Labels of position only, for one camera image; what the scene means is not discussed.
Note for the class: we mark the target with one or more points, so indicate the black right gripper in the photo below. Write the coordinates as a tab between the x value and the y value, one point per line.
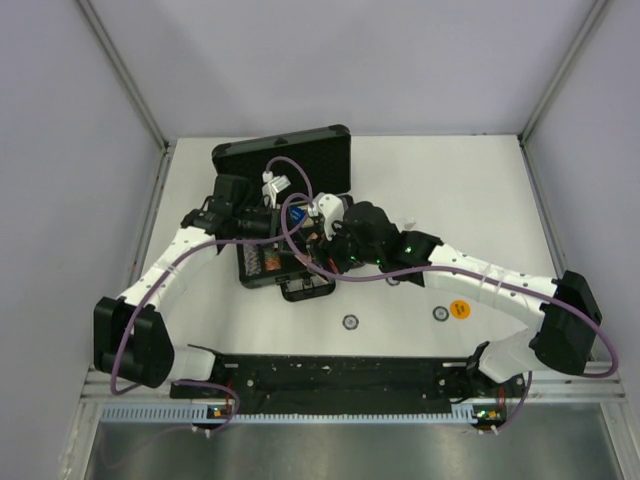
339	230

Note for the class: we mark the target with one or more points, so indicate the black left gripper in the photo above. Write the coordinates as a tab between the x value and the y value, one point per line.
273	218

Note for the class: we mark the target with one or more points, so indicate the black poker set case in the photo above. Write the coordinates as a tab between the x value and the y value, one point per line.
322	159

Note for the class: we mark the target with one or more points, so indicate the blue small blind button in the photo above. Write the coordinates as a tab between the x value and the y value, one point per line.
297	214

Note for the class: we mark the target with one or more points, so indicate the orange big blind button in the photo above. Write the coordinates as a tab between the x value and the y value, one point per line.
460	309

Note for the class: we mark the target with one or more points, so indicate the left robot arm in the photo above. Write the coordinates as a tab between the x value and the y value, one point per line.
132	336

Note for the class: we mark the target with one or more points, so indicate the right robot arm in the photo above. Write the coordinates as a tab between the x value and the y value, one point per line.
560	315

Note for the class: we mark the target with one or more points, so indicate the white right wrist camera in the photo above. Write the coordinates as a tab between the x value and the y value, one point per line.
328	208

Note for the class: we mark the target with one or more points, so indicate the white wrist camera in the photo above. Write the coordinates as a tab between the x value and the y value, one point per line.
272	186
328	208

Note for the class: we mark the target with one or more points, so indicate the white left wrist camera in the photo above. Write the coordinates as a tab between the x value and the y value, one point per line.
272	186

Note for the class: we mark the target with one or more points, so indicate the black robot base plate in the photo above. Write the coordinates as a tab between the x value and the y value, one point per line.
354	385

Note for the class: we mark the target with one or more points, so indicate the grey slotted cable duct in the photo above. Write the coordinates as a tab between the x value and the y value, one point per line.
207	414

